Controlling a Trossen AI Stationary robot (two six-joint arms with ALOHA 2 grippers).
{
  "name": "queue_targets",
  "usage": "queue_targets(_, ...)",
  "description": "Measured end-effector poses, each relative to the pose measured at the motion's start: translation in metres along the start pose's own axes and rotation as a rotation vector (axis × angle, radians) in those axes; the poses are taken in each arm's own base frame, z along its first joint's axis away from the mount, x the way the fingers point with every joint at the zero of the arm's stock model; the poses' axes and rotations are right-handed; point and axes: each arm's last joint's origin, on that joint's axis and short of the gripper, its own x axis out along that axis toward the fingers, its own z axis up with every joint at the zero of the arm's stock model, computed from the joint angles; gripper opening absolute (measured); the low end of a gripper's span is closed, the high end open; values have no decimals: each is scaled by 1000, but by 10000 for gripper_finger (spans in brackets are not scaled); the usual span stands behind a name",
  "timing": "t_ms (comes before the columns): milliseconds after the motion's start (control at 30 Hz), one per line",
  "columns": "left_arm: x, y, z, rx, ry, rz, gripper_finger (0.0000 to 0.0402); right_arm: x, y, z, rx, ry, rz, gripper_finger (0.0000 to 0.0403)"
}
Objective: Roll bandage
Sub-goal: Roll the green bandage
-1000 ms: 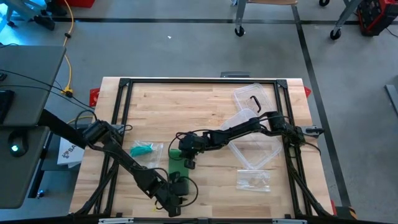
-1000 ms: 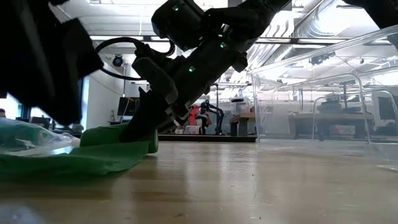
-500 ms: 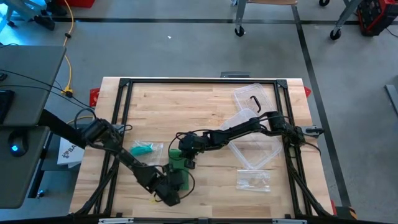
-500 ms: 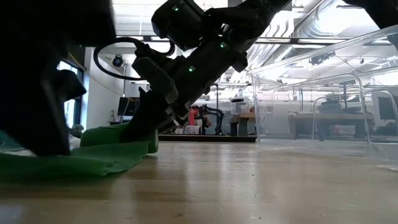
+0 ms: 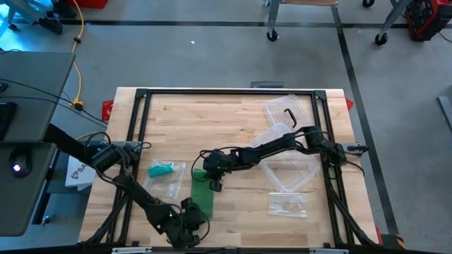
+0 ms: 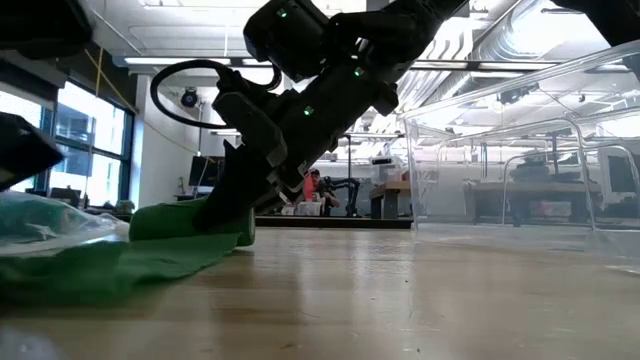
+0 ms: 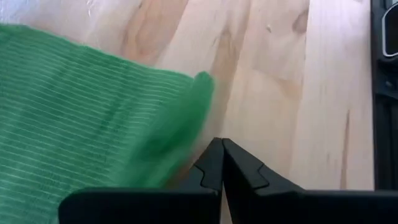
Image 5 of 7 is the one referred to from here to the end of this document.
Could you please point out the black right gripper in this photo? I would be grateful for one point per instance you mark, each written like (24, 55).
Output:
(219, 164)

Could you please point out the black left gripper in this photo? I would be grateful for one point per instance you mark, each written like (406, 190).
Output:
(187, 225)

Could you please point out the light green elastic bandage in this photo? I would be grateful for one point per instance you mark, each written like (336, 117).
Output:
(203, 197)

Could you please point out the clear plastic bag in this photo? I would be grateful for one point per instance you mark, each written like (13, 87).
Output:
(287, 204)
(169, 187)

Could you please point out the teal elastic bandage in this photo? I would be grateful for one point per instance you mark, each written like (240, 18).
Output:
(159, 171)

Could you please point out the clear plastic storage box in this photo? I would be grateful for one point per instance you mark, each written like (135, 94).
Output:
(293, 173)

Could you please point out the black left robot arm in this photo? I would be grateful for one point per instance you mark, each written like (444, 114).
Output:
(134, 190)

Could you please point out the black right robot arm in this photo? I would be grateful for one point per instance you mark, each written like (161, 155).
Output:
(275, 148)

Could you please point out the grey metal plate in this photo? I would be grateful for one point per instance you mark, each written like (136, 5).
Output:
(266, 84)

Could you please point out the white printed paper sheet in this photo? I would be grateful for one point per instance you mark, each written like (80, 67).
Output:
(79, 176)

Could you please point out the grey table leg with caster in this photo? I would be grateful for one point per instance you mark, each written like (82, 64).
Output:
(393, 19)
(273, 17)

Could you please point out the black computer mouse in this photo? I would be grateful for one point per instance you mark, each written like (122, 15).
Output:
(19, 164)

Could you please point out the grey desk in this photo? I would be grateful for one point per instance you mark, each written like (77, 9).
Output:
(35, 77)

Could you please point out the red plastic bin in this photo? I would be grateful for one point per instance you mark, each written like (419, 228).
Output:
(90, 3)

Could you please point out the black keyboard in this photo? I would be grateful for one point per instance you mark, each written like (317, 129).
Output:
(6, 120)

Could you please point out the office chair base with casters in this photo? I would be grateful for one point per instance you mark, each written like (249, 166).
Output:
(49, 24)

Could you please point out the black caster wheel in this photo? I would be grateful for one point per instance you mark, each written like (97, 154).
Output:
(368, 3)

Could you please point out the red and black crate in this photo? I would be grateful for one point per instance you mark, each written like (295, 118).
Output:
(423, 21)

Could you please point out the silver metal bracket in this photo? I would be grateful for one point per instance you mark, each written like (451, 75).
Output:
(130, 250)
(328, 251)

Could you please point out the black aluminium table frame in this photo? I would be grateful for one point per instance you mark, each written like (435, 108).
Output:
(212, 91)

